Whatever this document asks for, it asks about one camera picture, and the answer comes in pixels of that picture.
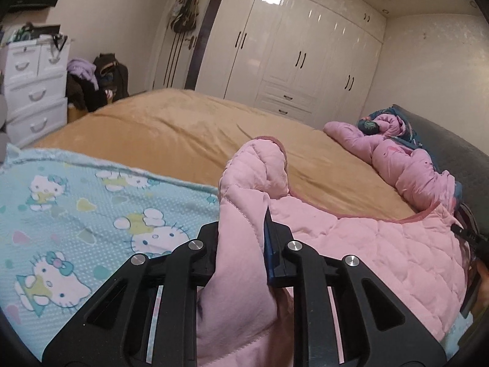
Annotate dark grey headboard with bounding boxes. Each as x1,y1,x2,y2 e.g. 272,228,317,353
393,104,489,234

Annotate white door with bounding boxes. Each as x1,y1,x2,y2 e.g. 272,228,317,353
153,0,218,90

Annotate dark clothes pile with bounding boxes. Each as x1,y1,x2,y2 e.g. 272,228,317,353
66,74,109,112

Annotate person's right hand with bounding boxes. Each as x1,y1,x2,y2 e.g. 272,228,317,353
473,267,489,315

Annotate yellow box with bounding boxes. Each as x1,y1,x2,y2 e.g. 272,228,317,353
67,105,89,124

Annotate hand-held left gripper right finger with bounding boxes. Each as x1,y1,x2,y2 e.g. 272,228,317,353
263,204,447,367

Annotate pink comforter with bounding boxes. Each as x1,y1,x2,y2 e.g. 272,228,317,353
324,105,465,213

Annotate striped cloth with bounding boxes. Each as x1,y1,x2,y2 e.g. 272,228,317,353
456,202,479,235

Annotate blue cartoon cat blanket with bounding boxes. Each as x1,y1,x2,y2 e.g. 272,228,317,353
0,145,474,360

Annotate black bag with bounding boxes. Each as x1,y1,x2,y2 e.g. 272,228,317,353
94,53,129,99

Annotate white plastic drawer unit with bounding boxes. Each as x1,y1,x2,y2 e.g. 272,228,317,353
0,40,71,148

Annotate tan bed cover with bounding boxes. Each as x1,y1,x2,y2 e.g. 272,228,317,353
32,88,417,222

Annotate purple clothes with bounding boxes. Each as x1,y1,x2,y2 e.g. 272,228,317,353
67,58,98,85

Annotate pink quilted jacket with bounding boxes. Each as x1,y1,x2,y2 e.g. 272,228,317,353
195,135,478,367

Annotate dark hanging bags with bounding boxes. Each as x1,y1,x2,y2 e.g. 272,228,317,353
170,0,201,34

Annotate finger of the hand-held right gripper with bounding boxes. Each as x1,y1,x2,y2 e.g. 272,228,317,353
451,224,489,265

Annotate dark flat board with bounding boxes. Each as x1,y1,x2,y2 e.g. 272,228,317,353
23,24,62,41

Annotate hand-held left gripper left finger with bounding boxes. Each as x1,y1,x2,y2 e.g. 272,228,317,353
41,222,220,367

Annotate white wardrobe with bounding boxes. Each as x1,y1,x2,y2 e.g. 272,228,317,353
195,0,386,125

